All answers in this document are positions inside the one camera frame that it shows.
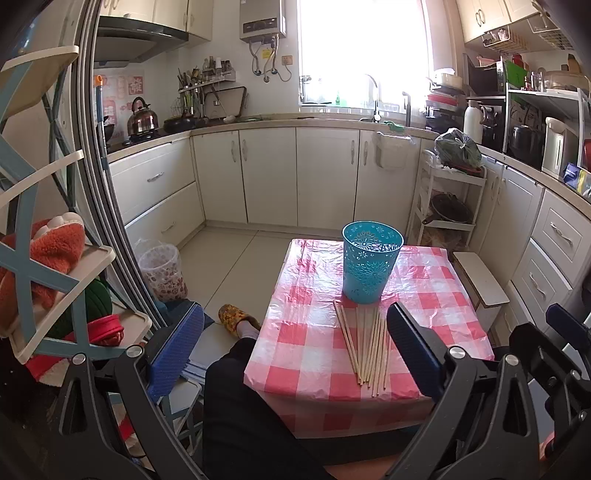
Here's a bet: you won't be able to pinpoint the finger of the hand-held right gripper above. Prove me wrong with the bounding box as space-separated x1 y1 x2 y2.
510 305 591 457

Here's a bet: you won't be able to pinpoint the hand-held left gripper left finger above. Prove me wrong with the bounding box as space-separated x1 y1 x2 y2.
28 302 206 480

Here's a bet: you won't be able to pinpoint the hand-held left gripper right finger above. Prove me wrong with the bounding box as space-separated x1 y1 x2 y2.
383 302 550 480

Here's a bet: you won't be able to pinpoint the bunch of wooden chopsticks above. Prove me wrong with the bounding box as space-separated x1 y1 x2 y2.
333 299 394 398

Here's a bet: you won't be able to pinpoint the blue perforated plastic basket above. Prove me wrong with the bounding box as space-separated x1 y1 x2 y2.
342 220 404 304

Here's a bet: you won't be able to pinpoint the dark blue box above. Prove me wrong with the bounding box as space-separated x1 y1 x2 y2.
156 299 188 320

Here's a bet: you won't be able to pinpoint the yellow patterned slipper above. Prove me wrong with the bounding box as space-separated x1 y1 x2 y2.
218 305 262 332

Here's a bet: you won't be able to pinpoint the clear patterned trash bin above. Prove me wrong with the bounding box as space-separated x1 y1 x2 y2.
137 244 188 302

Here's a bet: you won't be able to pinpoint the small white stool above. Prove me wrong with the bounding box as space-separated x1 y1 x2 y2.
451 251 510 326

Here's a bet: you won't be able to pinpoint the person's black trousered leg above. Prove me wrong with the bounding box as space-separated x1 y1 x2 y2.
203 337 333 480

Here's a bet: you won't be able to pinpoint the red white checkered tablecloth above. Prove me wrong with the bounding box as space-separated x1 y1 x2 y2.
243 239 495 439

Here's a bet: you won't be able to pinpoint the white kitchen base cabinet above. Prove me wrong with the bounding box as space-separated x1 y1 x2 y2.
191 126 422 230
468 154 591 335
107 131 206 247

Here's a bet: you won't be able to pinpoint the crinkled plastic bag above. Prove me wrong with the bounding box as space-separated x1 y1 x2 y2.
421 226 469 250

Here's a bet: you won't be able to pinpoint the black frying pan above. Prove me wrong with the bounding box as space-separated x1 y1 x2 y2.
422 193 472 227

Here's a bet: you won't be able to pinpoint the blue carton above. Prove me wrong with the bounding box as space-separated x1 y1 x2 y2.
562 162 583 190

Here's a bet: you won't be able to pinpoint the white tiered storage rack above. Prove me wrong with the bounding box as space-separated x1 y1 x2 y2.
409 150 488 252

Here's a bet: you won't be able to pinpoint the white blue folding shelf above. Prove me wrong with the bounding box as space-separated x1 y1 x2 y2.
0 45 154 366

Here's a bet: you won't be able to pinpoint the orange plush cloth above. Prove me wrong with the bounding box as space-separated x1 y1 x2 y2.
0 216 87 326

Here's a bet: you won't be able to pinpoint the white electric water boiler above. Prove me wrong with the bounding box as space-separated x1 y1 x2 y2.
542 117 579 180

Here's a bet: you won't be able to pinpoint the dark rice cooker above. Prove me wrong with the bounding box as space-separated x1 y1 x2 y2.
507 124 546 168

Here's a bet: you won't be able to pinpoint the bagged green vegetables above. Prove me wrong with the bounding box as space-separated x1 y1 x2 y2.
434 129 484 171

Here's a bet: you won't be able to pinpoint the white hanging door bin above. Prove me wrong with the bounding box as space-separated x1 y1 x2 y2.
374 131 411 170

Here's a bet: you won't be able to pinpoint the white thermos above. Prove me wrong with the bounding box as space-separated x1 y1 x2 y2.
464 100 484 147

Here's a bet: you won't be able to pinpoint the white countertop shelf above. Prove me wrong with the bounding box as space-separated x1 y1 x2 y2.
502 85 591 178

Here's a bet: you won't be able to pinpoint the black cooking pot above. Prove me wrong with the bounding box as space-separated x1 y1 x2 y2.
163 115 197 134

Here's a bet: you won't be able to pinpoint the stainless steel kettle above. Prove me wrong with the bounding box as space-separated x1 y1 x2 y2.
127 97 160 136

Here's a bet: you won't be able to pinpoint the stack of bowls and pots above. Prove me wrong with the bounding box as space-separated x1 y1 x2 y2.
424 68 465 131

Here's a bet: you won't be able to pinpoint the green cutting board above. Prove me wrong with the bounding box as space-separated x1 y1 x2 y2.
503 60 528 89

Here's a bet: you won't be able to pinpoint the dark framed tray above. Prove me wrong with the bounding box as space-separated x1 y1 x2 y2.
203 87 247 120

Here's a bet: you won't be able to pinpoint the curved chrome faucet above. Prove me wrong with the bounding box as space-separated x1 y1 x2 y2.
364 74 383 123

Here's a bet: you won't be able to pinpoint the black microwave oven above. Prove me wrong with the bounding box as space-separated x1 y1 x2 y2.
465 56 507 96

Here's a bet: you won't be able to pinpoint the bright window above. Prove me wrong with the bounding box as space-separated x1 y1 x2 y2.
296 0 435 107

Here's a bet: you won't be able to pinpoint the range hood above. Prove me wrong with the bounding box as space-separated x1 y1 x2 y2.
95 16 189 64

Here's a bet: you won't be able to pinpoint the metal sliding door frame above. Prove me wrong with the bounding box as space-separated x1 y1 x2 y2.
76 0 195 333

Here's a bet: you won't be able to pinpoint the blue mop handle orange tip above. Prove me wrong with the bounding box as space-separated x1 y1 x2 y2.
93 75 112 169

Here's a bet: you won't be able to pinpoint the red wall stickers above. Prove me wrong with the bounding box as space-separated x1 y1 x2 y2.
93 74 145 126

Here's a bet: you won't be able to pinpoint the wall utensil rack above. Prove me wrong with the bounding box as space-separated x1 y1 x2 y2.
178 56 237 95

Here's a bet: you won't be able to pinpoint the white wire basket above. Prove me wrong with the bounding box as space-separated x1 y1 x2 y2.
482 25 530 55
530 13 579 51

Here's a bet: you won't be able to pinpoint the water heater hoses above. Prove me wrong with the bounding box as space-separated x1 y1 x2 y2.
249 37 294 85

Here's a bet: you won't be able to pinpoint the white wall cabinet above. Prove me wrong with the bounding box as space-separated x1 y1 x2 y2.
99 0 214 46
456 0 555 45

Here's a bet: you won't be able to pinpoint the wall water heater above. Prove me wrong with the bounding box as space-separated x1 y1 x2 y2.
239 0 287 44

